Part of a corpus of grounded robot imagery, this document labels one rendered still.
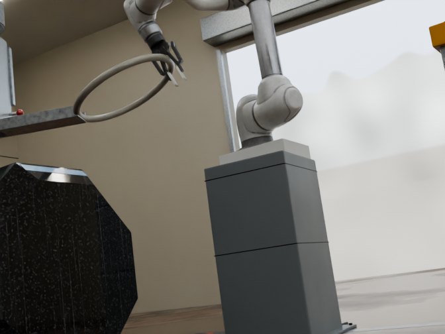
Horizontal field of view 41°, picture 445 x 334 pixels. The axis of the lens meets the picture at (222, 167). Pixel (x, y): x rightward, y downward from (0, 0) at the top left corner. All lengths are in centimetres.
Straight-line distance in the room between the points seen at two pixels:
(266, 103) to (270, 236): 58
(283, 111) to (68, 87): 676
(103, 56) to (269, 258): 658
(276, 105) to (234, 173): 35
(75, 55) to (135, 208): 253
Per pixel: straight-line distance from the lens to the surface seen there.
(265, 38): 277
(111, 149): 843
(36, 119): 270
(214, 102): 759
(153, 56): 252
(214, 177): 270
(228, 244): 265
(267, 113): 266
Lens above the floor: 30
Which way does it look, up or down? 10 degrees up
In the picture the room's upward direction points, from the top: 8 degrees counter-clockwise
